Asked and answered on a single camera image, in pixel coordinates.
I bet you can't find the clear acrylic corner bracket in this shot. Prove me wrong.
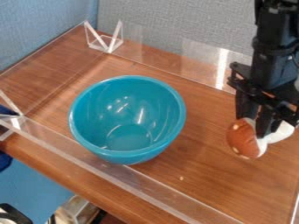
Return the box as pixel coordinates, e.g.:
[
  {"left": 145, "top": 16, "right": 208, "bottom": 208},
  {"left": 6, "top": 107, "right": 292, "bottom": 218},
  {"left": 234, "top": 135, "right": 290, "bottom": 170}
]
[{"left": 82, "top": 21, "right": 124, "bottom": 53}]

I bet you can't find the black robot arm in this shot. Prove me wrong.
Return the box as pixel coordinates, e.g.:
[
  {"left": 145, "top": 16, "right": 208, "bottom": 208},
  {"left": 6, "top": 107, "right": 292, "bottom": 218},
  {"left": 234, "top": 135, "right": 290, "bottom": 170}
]
[{"left": 228, "top": 0, "right": 299, "bottom": 138}]

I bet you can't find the clear acrylic front barrier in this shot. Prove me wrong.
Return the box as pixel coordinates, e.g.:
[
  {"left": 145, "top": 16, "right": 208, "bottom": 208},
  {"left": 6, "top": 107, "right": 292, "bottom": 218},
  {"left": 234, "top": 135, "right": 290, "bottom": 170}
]
[{"left": 0, "top": 116, "right": 242, "bottom": 224}]

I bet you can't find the blue plastic bowl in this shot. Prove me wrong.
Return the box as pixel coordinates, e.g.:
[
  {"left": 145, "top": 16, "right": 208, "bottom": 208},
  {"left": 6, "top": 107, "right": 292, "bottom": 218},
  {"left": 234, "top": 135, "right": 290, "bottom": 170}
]
[{"left": 68, "top": 75, "right": 186, "bottom": 165}]

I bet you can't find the grey metal object below table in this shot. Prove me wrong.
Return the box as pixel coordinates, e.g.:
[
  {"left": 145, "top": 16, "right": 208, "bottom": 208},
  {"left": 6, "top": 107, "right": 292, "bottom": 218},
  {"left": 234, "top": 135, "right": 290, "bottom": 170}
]
[{"left": 45, "top": 195, "right": 98, "bottom": 224}]

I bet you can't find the black and white object corner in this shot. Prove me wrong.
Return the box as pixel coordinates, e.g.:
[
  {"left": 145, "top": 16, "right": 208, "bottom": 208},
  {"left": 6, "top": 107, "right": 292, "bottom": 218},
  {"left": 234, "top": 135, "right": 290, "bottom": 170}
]
[{"left": 0, "top": 203, "right": 33, "bottom": 224}]

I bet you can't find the clear acrylic barrier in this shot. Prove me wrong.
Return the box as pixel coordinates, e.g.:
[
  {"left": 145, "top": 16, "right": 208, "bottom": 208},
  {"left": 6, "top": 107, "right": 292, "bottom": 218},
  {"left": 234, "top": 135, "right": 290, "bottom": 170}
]
[
  {"left": 112, "top": 29, "right": 299, "bottom": 116},
  {"left": 0, "top": 116, "right": 242, "bottom": 224}
]

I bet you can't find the brown and white toy mushroom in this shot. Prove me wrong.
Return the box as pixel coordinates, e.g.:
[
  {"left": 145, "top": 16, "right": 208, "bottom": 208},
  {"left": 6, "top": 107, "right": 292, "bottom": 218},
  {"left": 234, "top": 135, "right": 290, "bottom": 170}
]
[{"left": 226, "top": 117, "right": 294, "bottom": 159}]

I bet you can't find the clear acrylic left bracket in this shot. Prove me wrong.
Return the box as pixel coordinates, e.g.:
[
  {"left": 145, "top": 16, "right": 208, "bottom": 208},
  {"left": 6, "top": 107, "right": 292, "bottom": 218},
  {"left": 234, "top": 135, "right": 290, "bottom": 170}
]
[{"left": 0, "top": 90, "right": 23, "bottom": 138}]

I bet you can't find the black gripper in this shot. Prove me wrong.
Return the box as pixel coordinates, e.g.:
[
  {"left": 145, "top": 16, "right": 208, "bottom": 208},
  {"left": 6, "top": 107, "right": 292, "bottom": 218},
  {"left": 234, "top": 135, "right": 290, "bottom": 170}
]
[{"left": 228, "top": 38, "right": 299, "bottom": 138}]

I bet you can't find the clear acrylic back barrier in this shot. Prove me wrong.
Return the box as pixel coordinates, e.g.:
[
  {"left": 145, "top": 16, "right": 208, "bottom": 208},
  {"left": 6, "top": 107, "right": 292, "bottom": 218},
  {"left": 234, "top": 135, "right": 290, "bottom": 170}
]
[{"left": 112, "top": 29, "right": 299, "bottom": 116}]

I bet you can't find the dark blue object at left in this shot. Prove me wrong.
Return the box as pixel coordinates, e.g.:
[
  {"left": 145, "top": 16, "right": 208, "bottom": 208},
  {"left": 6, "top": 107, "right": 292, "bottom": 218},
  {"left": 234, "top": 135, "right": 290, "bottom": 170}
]
[{"left": 0, "top": 104, "right": 18, "bottom": 172}]

